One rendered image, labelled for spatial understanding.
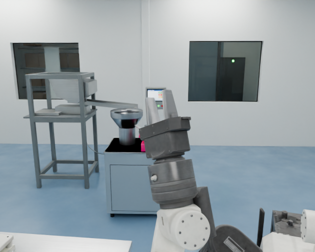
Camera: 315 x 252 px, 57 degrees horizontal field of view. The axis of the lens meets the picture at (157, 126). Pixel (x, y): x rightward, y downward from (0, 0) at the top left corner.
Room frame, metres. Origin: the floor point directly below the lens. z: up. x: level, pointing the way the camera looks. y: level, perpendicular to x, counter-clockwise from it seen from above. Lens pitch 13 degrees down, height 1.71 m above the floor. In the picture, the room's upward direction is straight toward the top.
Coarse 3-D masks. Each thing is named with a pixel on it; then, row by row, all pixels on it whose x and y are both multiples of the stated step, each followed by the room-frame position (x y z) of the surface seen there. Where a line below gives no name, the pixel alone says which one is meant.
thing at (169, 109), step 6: (162, 90) 0.57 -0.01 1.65; (168, 90) 0.57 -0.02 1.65; (162, 96) 0.56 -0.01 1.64; (168, 96) 0.56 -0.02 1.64; (162, 102) 0.56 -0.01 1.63; (168, 102) 0.56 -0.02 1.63; (174, 102) 0.57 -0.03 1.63; (168, 108) 0.55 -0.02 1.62; (174, 108) 0.56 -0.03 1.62; (168, 114) 0.54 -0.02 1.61; (174, 114) 0.54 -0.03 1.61
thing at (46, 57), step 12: (24, 48) 5.74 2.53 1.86; (36, 48) 5.73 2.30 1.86; (48, 48) 5.72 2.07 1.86; (60, 48) 5.72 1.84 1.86; (72, 48) 5.71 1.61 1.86; (24, 60) 5.74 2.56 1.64; (36, 60) 5.73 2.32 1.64; (48, 60) 5.72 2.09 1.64; (60, 60) 5.72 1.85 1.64; (72, 60) 5.71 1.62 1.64; (24, 72) 5.74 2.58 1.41; (36, 72) 5.73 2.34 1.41; (24, 84) 5.74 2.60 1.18; (36, 84) 5.73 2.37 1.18; (24, 96) 5.74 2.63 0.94; (36, 96) 5.73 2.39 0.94
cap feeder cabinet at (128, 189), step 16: (112, 144) 3.11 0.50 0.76; (112, 160) 2.84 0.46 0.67; (128, 160) 2.84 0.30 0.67; (144, 160) 2.83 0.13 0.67; (112, 176) 2.84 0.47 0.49; (128, 176) 2.83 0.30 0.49; (144, 176) 2.83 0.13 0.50; (112, 192) 2.84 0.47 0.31; (128, 192) 2.83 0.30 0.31; (144, 192) 2.83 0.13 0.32; (112, 208) 2.84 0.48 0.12; (128, 208) 2.83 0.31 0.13; (144, 208) 2.83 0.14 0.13
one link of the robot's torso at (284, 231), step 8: (272, 216) 0.74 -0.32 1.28; (280, 216) 0.72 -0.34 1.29; (288, 216) 0.72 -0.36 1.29; (296, 216) 0.72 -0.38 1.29; (272, 224) 0.73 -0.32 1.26; (280, 224) 0.68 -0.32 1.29; (288, 224) 0.68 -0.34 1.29; (296, 224) 0.68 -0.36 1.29; (272, 232) 0.64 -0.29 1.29; (280, 232) 0.64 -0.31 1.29; (288, 232) 0.64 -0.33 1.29; (296, 232) 0.64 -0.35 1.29; (264, 240) 0.63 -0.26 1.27; (272, 240) 0.61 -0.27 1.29; (280, 240) 0.61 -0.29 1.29; (288, 240) 0.61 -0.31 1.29; (296, 240) 0.61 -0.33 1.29; (264, 248) 0.60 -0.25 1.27; (272, 248) 0.58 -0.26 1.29; (280, 248) 0.58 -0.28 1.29; (288, 248) 0.58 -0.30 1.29; (296, 248) 0.58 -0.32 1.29; (304, 248) 0.58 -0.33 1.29; (312, 248) 0.58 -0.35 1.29
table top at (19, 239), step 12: (12, 240) 1.17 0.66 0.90; (24, 240) 1.17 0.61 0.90; (36, 240) 1.17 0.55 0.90; (48, 240) 1.17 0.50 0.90; (60, 240) 1.17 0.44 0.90; (72, 240) 1.17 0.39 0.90; (84, 240) 1.17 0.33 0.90; (96, 240) 1.17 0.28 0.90; (108, 240) 1.17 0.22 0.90; (120, 240) 1.17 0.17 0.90
